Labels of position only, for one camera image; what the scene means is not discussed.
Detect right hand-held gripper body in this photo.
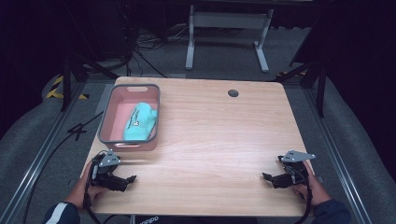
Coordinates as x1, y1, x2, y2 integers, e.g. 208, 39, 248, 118
278, 150, 316, 185

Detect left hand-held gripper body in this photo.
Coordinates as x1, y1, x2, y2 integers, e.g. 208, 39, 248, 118
91, 149, 126, 189

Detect turquoise sock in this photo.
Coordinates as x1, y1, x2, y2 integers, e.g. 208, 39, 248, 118
122, 102, 159, 142

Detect pink basket with grey rim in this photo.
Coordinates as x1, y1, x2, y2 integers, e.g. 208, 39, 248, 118
97, 83, 162, 152

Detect person's right hand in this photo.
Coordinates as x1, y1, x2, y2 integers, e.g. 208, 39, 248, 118
292, 161, 332, 207

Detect person's left hand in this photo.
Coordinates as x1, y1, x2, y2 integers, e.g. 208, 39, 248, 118
65, 161, 108, 209

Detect black tape cross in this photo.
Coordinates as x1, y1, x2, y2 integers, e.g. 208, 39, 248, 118
66, 123, 88, 142

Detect black metal stand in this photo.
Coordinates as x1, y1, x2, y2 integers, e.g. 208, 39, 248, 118
275, 60, 328, 119
60, 52, 120, 112

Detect yellow black hazard tape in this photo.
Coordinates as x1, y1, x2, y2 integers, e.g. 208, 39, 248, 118
46, 75, 90, 101

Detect right hand-held gripper black cable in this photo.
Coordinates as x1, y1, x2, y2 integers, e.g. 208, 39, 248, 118
293, 181, 314, 224

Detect hand-held gripper black cable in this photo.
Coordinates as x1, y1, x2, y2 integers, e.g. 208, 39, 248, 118
82, 164, 104, 224
293, 181, 314, 224

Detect left hand-held gripper black cable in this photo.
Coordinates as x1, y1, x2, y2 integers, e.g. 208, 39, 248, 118
82, 164, 104, 224

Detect aluminium floor rail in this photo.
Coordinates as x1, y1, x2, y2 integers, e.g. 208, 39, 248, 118
303, 88, 373, 224
0, 82, 87, 224

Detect long black floor cable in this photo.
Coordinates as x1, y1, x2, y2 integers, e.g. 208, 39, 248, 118
22, 111, 105, 224

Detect bundle of black cables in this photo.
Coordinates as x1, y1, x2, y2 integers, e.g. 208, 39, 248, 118
116, 0, 171, 78

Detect white metal desk frame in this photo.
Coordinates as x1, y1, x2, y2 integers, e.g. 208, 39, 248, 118
185, 4, 275, 74

